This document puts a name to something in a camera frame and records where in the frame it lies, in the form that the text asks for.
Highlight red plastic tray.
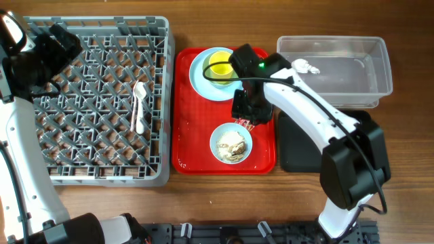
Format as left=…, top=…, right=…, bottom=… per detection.
left=172, top=47, right=277, bottom=175

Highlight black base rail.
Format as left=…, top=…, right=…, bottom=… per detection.
left=142, top=220, right=379, bottom=244

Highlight clear plastic bin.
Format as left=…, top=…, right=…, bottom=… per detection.
left=277, top=35, right=393, bottom=108

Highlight yellow plastic cup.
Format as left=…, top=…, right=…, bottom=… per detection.
left=208, top=50, right=237, bottom=85

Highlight white plastic spoon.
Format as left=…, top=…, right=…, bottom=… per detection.
left=134, top=81, right=147, bottom=134

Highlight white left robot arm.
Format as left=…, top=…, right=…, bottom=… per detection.
left=1, top=10, right=153, bottom=243

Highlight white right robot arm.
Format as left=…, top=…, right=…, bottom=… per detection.
left=229, top=44, right=391, bottom=241

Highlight red candy wrapper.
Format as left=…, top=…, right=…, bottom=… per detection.
left=235, top=119, right=254, bottom=131

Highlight light blue plate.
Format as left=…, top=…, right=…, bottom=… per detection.
left=189, top=47, right=242, bottom=102

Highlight light blue food bowl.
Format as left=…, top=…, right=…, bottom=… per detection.
left=210, top=123, right=253, bottom=165

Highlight black plastic tray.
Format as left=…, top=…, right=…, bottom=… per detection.
left=277, top=108, right=374, bottom=174

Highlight white napkin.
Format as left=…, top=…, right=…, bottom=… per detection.
left=292, top=58, right=320, bottom=75

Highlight grey dishwasher rack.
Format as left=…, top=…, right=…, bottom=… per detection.
left=26, top=16, right=175, bottom=187

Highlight pink plastic fork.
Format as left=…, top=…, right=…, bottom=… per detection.
left=130, top=82, right=138, bottom=131

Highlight rice and meat leftovers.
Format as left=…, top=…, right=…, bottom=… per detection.
left=216, top=131, right=247, bottom=163

